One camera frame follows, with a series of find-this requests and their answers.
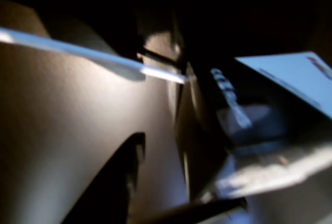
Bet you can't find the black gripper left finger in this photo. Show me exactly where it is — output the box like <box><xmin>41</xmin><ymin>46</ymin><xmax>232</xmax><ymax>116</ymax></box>
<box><xmin>62</xmin><ymin>132</ymin><xmax>147</xmax><ymax>224</ymax></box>

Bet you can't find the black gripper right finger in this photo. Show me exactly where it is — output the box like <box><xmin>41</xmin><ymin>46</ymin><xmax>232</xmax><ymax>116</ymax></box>
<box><xmin>129</xmin><ymin>198</ymin><xmax>248</xmax><ymax>224</ymax></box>

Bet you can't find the black and white servo box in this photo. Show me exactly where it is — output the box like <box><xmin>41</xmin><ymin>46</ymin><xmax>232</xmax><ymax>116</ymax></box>
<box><xmin>175</xmin><ymin>50</ymin><xmax>332</xmax><ymax>202</ymax></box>

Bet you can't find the black camera cable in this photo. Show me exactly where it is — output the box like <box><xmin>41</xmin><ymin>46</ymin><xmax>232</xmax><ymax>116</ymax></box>
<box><xmin>136</xmin><ymin>47</ymin><xmax>189</xmax><ymax>71</ymax></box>

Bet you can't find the white cable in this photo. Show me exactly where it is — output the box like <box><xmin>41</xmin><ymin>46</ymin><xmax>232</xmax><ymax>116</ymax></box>
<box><xmin>0</xmin><ymin>26</ymin><xmax>188</xmax><ymax>85</ymax></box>

